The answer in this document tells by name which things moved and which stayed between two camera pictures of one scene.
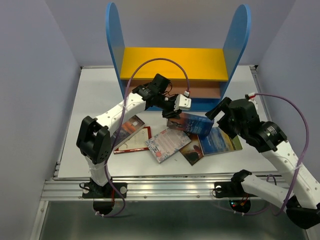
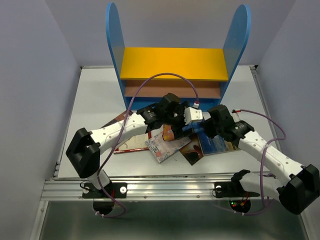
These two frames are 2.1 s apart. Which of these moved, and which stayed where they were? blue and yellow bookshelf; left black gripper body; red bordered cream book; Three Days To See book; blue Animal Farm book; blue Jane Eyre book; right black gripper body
Moved: right black gripper body; left black gripper body; blue Jane Eyre book
Stayed: red bordered cream book; blue and yellow bookshelf; Three Days To See book; blue Animal Farm book
